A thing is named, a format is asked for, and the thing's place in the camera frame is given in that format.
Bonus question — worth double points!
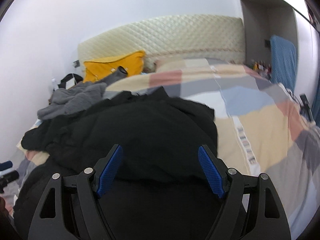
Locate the black puffer jacket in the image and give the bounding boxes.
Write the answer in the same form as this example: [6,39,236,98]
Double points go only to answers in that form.
[14,88,222,239]

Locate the person's left hand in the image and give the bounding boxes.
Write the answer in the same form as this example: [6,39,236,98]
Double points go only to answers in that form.
[0,197,9,219]

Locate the plaid patchwork duvet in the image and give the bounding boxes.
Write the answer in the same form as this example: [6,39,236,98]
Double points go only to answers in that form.
[17,64,319,239]

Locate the grey fleece garment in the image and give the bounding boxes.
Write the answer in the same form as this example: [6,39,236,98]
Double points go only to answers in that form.
[37,66,128,120]

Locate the black bag on nightstand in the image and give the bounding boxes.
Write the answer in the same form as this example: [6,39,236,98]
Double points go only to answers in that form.
[58,73,83,89]

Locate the bottles on side table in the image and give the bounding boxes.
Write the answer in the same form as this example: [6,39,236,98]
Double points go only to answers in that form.
[252,61,272,80]

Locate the blue covered chair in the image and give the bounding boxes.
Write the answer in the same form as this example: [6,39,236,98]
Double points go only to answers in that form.
[270,35,297,92]

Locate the yellow pillow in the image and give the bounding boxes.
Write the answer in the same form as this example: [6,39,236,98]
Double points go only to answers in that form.
[83,50,145,82]

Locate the pink pillow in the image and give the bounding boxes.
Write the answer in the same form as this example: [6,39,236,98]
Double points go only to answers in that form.
[146,57,186,73]

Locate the cream quilted headboard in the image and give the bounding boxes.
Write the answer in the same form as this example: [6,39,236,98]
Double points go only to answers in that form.
[78,14,246,72]

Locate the grey white wardrobe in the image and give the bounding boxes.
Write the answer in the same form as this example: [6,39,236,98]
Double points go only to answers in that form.
[240,0,319,102]

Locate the black camera tripod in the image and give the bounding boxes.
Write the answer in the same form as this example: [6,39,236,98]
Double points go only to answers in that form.
[292,94,315,123]

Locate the wall power socket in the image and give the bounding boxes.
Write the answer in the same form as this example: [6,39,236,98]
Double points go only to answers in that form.
[73,60,80,68]

